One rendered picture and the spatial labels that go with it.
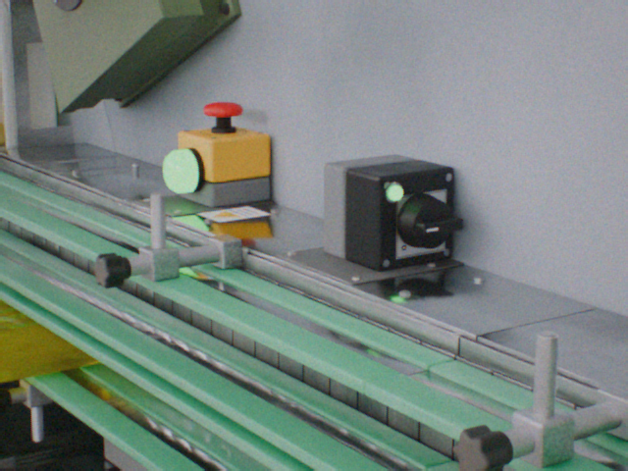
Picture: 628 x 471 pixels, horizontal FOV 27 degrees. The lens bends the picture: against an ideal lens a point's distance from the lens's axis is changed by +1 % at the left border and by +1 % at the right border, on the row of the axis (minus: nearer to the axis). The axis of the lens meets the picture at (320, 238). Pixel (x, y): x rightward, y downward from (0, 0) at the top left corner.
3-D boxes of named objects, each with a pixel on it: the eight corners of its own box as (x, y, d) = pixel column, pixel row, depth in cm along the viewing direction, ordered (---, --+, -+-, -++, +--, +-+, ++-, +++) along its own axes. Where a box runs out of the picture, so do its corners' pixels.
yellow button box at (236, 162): (239, 189, 137) (178, 197, 132) (238, 120, 135) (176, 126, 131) (275, 200, 131) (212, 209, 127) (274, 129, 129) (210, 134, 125)
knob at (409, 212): (438, 242, 107) (465, 251, 104) (395, 250, 104) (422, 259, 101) (440, 189, 106) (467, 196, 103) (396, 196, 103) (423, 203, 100)
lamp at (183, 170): (183, 187, 131) (157, 191, 129) (183, 144, 130) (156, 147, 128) (205, 195, 128) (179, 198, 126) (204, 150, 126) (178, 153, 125)
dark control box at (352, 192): (398, 239, 115) (322, 253, 110) (400, 152, 113) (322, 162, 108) (458, 259, 108) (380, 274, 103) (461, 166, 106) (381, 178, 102)
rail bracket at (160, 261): (227, 259, 115) (89, 282, 108) (226, 180, 114) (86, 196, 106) (250, 269, 112) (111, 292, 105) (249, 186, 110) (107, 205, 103)
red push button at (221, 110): (196, 134, 131) (195, 102, 130) (230, 131, 133) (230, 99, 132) (216, 140, 127) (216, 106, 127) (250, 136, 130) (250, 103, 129)
